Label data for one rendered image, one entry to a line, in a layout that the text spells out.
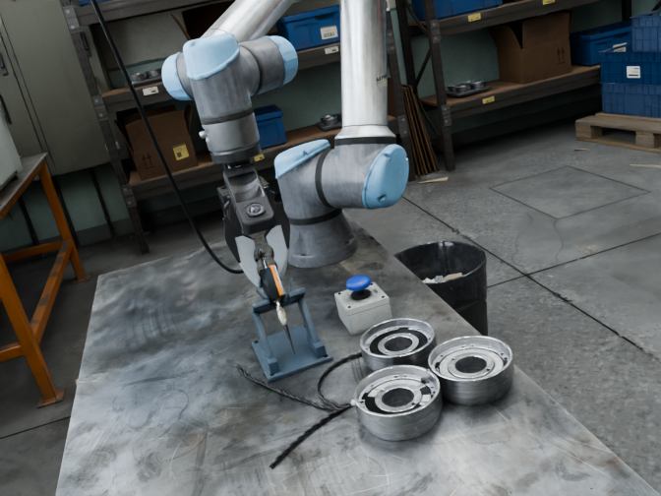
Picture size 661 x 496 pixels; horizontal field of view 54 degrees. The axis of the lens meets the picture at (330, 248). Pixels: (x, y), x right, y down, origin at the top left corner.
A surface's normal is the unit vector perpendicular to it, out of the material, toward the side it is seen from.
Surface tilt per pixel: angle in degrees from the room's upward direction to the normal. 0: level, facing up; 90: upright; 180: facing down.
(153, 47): 90
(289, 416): 0
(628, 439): 0
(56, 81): 90
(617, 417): 0
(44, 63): 90
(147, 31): 90
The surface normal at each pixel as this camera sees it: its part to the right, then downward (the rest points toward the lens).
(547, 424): -0.19, -0.91
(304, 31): 0.26, 0.30
